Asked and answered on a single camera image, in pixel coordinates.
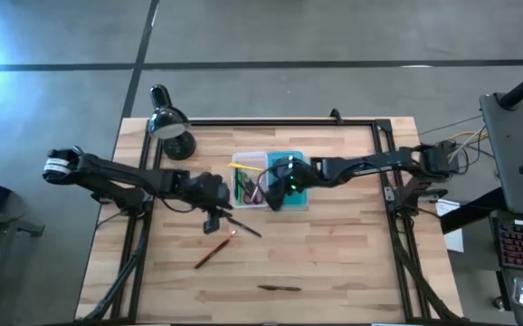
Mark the grey side desk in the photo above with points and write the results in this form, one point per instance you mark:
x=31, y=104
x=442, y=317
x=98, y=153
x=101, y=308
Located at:
x=510, y=149

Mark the yellow pen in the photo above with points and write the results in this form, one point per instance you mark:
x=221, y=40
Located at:
x=243, y=166

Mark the orange pencil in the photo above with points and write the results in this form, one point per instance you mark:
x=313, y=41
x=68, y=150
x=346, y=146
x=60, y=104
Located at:
x=215, y=250

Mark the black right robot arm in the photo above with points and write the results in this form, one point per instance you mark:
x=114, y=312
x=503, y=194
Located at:
x=370, y=163

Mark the small black clamp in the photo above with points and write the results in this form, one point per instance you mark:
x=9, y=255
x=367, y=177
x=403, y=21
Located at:
x=336, y=115

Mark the brown Paper Mate pen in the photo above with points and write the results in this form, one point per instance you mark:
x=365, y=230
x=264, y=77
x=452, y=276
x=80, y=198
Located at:
x=279, y=288

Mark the white paper sheet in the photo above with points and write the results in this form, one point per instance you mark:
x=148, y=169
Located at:
x=453, y=235

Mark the black pen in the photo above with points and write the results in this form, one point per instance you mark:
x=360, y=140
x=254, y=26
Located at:
x=248, y=186
x=244, y=227

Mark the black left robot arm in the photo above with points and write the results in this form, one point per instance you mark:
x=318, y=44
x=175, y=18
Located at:
x=121, y=176

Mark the dark side stand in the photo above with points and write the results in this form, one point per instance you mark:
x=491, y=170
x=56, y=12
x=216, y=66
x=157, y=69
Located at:
x=12, y=222

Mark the black desk lamp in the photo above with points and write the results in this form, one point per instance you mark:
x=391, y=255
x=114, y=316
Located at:
x=168, y=122

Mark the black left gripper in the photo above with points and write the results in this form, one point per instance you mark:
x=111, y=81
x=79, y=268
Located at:
x=207, y=192

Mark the green marker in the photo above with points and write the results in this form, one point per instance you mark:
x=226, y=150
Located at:
x=239, y=188

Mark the blue plastic basket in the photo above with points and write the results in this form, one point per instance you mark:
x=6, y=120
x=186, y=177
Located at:
x=297, y=201

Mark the clear plastic supply box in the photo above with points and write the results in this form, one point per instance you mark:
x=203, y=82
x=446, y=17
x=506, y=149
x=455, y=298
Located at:
x=249, y=158

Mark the black table frame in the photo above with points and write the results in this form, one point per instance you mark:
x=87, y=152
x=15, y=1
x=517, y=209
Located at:
x=266, y=122

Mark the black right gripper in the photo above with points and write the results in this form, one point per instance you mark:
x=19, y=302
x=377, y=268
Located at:
x=300, y=174

